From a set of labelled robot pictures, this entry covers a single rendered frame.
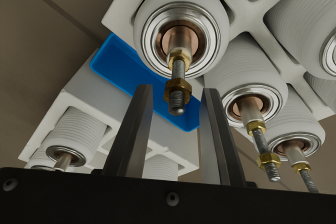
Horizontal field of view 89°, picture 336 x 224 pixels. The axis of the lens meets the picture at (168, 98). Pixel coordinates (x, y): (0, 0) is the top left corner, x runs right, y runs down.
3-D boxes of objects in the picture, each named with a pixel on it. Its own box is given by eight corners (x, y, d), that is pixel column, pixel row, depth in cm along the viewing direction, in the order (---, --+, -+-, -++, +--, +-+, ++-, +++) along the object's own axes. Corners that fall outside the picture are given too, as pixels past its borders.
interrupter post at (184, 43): (182, 58, 18) (181, 76, 15) (163, 45, 17) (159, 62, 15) (197, 40, 17) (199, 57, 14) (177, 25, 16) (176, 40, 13)
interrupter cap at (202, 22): (185, 86, 20) (185, 89, 20) (128, 50, 18) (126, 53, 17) (237, 35, 16) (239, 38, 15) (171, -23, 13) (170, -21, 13)
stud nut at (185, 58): (186, 71, 15) (186, 77, 14) (167, 68, 15) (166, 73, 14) (192, 51, 14) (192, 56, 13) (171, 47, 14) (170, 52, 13)
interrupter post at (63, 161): (59, 154, 34) (49, 170, 31) (63, 150, 33) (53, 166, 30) (71, 159, 35) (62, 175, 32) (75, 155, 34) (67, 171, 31)
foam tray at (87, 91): (51, 115, 66) (16, 158, 52) (98, 46, 45) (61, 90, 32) (134, 156, 82) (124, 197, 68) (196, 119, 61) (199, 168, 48)
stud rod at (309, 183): (292, 153, 25) (324, 214, 19) (300, 153, 25) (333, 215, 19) (289, 156, 25) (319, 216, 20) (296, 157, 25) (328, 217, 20)
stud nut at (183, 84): (186, 101, 12) (186, 109, 12) (163, 96, 12) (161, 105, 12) (193, 79, 11) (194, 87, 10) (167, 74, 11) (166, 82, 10)
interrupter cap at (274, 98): (270, 124, 24) (272, 128, 23) (214, 125, 25) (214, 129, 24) (290, 79, 19) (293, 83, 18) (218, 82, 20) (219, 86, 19)
